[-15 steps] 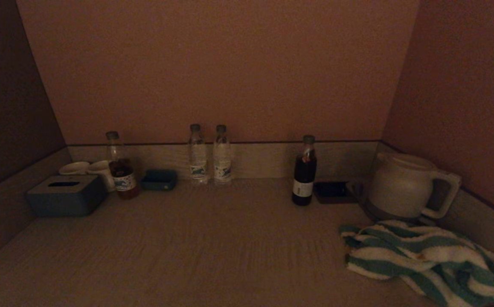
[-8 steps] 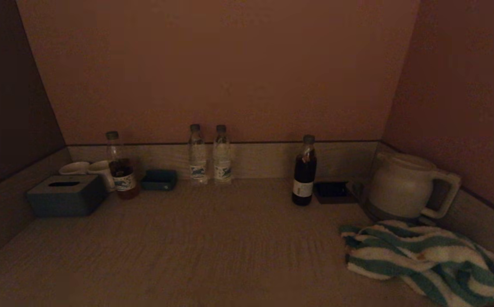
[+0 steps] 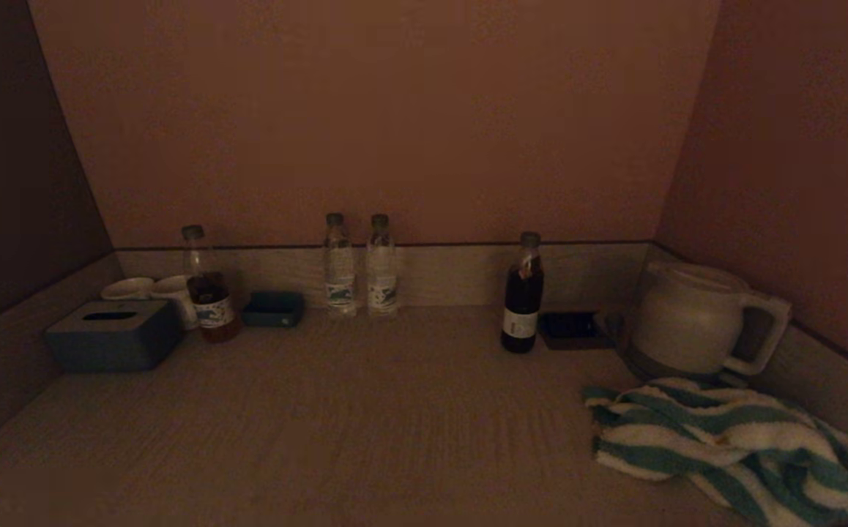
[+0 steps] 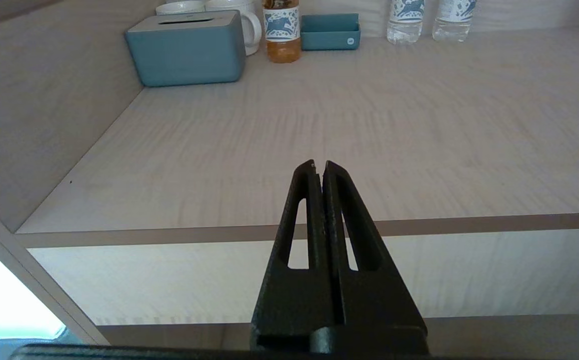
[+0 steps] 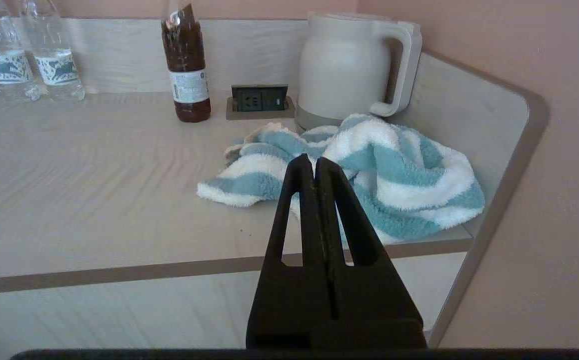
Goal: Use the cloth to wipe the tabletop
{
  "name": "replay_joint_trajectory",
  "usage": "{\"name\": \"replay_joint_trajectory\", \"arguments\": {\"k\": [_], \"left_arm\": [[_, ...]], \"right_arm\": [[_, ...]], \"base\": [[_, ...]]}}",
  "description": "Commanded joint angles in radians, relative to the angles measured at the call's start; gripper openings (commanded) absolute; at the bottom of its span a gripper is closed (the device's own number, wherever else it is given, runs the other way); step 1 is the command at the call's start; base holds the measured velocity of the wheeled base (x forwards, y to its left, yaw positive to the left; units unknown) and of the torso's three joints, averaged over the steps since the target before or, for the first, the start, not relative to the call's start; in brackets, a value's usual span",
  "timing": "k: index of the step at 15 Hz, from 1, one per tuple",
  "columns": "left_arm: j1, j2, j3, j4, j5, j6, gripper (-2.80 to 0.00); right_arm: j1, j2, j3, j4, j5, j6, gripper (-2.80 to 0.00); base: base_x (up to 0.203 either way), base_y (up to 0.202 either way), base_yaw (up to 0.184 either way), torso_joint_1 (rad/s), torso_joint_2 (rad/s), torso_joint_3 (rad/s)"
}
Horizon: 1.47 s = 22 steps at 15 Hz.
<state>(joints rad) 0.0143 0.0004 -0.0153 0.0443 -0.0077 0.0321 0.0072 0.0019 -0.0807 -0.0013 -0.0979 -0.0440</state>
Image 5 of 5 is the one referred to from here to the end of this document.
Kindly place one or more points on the teal white striped towel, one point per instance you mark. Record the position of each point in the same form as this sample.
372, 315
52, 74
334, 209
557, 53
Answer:
399, 175

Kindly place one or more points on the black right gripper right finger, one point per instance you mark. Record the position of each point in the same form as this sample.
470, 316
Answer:
369, 305

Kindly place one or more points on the clear water bottle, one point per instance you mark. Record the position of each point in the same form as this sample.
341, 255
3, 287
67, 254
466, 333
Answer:
54, 55
7, 55

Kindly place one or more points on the full dark tea bottle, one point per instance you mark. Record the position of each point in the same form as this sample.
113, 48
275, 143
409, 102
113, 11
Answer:
187, 65

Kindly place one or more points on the small black tray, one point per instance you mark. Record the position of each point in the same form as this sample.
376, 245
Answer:
259, 97

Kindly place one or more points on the grey kettle base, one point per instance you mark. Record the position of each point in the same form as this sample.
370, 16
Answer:
314, 120

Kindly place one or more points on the white electric kettle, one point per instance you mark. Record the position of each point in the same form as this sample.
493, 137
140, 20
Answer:
344, 65

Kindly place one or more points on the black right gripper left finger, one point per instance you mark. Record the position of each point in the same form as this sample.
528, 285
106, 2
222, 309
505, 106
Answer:
294, 300

